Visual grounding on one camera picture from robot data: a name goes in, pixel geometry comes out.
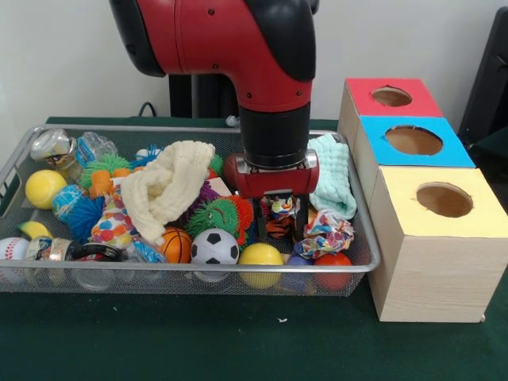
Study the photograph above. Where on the colourful heart print cloth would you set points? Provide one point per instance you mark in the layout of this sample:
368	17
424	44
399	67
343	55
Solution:
111	228

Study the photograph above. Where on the yellow smiley ball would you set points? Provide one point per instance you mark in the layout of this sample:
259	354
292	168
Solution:
260	258

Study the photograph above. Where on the wooden box with three holes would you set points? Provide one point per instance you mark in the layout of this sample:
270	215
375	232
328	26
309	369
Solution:
436	278

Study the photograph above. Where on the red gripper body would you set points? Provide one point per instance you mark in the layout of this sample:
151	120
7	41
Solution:
278	182

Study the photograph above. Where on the clear plastic bottle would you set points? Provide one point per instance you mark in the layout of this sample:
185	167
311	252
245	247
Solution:
232	121
95	147

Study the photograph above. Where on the multicolour spiky caterpillar toy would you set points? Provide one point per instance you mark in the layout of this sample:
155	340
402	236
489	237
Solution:
218	216

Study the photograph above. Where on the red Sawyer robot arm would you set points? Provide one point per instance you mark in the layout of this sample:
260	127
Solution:
238	47

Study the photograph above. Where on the orange toy basketball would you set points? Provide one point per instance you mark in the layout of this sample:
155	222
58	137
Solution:
176	246

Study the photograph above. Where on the black and white soccer ball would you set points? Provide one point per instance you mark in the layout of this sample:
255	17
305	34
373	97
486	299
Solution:
215	248

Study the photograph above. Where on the long orange hollow block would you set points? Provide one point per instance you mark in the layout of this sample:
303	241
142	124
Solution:
101	180

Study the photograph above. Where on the cream cloth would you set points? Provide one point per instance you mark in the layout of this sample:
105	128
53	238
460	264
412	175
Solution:
158	190

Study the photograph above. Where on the black chair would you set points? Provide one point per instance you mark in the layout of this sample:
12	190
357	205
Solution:
492	79

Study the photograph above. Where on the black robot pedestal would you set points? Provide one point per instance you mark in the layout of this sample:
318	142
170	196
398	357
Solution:
206	95

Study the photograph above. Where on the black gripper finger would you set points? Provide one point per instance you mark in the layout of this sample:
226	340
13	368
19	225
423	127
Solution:
260	218
301	214

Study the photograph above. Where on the mint green knitted cloth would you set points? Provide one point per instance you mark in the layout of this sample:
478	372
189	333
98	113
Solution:
333	178

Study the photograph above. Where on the orange striped tiger plush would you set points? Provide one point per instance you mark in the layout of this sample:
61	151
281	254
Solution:
279	228

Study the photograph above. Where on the plain yellow ball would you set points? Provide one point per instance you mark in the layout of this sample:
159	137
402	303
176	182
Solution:
44	189

